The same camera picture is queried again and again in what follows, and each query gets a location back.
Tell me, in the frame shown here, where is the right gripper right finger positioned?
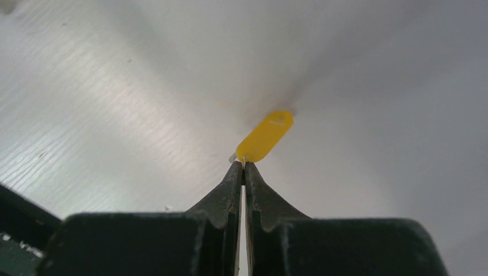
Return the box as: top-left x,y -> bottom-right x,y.
245,163 -> 448,275

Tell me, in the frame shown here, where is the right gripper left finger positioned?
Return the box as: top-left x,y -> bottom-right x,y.
36,162 -> 243,275

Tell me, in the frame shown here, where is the yellow tagged key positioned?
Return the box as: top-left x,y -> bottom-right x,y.
228,110 -> 294,165

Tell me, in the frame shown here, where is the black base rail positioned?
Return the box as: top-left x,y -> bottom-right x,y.
1,185 -> 61,275

